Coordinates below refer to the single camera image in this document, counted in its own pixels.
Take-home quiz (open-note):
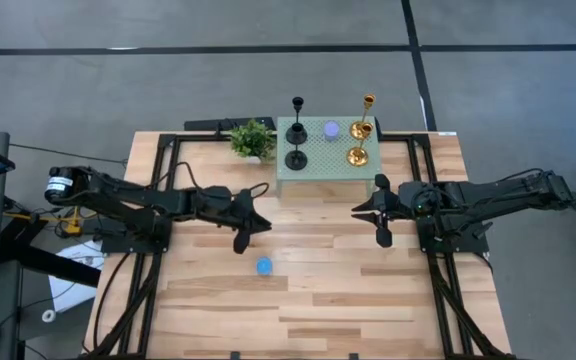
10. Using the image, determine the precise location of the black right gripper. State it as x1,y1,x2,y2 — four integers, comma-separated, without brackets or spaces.
351,173,415,249

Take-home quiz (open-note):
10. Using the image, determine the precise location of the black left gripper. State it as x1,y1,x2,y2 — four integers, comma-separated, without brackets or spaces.
220,188,273,255

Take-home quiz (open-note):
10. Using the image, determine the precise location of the blue candle glass jar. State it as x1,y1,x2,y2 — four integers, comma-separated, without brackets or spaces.
254,256,274,277

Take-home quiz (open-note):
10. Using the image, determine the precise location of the gold candlestick holder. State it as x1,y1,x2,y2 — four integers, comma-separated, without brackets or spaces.
345,122,375,169
349,93,377,142

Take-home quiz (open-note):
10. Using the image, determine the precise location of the black candlestick holder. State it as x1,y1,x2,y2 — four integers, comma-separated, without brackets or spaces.
284,123,310,172
285,96,309,147

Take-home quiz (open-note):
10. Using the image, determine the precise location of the purple candle glass jar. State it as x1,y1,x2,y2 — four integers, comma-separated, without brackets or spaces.
322,120,342,143

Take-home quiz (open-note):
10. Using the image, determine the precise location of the green perforated metal shelf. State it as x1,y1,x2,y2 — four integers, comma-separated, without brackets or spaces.
275,115,385,201

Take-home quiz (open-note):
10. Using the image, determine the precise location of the green plant in white pot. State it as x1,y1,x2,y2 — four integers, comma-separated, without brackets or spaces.
228,118,278,166

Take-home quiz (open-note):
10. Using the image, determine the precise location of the black power strip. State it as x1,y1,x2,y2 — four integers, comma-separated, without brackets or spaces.
183,116,277,134

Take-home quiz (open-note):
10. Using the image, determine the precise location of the yellow clamp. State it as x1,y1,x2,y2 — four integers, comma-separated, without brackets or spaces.
60,212,82,236

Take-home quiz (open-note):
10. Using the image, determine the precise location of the white paper sheet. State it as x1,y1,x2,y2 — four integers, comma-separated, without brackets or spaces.
47,239,107,314

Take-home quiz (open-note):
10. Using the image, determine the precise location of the black stand leg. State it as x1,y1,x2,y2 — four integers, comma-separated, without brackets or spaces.
0,214,103,289

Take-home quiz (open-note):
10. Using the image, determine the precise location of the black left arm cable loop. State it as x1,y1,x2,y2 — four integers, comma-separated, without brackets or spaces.
245,181,271,201

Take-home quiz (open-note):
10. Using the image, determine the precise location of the black aluminium table frame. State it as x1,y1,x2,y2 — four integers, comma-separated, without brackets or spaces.
85,130,517,360

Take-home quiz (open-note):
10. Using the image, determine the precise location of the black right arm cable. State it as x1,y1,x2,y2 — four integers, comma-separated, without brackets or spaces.
495,168,544,186

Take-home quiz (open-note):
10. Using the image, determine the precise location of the black floor cable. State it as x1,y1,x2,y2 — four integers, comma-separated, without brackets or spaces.
8,143,128,166

